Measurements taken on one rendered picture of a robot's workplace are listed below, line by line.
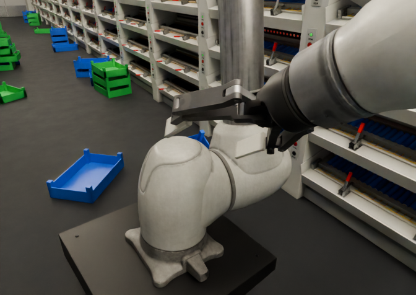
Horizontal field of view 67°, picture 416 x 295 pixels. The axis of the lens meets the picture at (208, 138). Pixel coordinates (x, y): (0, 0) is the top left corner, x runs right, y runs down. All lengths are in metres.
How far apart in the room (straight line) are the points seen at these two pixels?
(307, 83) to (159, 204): 0.41
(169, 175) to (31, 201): 1.00
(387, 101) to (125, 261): 0.64
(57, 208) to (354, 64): 1.30
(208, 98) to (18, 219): 1.18
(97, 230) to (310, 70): 0.69
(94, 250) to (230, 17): 0.61
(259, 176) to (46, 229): 0.89
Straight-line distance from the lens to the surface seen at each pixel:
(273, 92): 0.35
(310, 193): 1.39
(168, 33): 2.15
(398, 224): 1.19
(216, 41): 1.69
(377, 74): 0.28
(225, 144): 0.71
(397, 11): 0.28
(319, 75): 0.31
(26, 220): 1.43
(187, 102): 0.39
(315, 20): 1.16
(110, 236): 0.84
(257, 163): 0.71
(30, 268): 1.23
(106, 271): 0.77
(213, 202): 0.67
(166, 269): 0.73
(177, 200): 0.62
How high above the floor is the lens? 0.83
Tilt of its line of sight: 27 degrees down
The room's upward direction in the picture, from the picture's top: straight up
